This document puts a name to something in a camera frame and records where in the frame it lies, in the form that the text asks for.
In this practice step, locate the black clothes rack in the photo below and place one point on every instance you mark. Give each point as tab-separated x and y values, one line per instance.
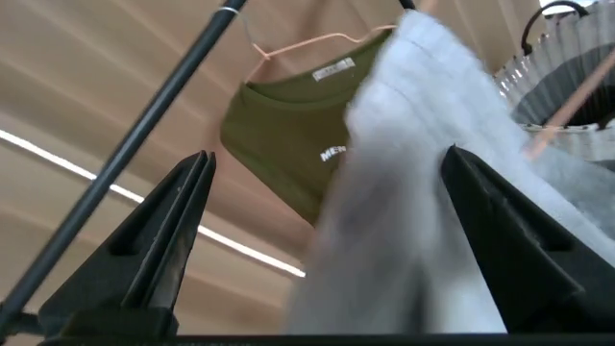
144	125

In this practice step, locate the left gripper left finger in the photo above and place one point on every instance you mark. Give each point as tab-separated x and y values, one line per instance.
158	240

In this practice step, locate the white laundry basket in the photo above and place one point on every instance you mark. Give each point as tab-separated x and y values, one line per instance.
552	81

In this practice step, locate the beige curtain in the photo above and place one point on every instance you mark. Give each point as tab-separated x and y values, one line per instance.
72	57

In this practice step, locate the green long-sleeved shirt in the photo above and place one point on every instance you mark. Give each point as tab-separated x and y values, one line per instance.
278	134

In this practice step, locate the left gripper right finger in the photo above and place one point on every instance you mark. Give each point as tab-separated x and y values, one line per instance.
519	250

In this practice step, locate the pale grey garment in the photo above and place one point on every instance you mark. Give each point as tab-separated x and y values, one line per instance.
408	192

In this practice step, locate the pink clothes hanger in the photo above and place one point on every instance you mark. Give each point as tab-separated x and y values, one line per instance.
264	54
572	101

